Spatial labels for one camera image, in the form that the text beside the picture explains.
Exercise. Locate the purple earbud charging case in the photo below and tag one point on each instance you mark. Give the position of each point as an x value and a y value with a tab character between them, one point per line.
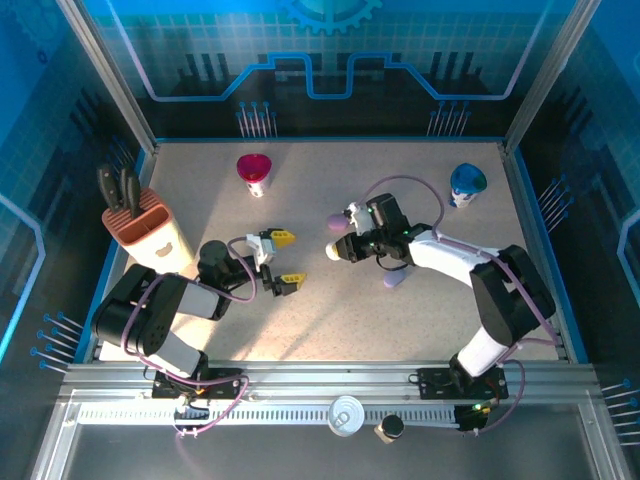
337	223

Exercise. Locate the white earbud charging case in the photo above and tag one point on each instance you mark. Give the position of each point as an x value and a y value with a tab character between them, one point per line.
331	251

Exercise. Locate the aluminium frame post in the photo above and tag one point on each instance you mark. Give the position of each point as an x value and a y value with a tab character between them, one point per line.
110	75
548	75

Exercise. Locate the cup with blue lid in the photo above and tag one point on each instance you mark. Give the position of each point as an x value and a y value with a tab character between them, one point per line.
467	175

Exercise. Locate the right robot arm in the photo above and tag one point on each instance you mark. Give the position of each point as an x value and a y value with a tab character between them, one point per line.
445	255

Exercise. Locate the aluminium mounting rail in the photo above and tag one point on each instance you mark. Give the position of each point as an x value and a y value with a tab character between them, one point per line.
325	380

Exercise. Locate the terracotta and cream knife block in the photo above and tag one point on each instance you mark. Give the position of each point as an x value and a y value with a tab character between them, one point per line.
145	235

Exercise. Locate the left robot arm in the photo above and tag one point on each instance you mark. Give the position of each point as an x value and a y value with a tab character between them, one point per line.
197	302

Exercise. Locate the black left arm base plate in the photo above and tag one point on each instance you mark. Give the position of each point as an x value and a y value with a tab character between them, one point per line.
225	387

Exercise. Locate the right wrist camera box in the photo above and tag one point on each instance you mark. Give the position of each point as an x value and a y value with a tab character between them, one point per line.
359	217

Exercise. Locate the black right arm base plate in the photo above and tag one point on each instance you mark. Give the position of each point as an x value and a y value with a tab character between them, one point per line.
435	385

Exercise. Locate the aluminium table side rail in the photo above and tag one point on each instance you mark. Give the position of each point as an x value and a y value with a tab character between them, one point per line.
531	225

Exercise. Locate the lavender earbud charging case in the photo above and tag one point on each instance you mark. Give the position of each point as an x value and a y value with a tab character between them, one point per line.
395	280

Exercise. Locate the cup with magenta lid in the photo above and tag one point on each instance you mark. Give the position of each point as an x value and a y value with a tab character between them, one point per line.
254	167

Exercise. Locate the silver tin can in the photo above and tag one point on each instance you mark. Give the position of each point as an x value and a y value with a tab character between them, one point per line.
346	417

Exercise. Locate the small black-lidded jar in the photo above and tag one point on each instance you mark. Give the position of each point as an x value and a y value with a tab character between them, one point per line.
390	427

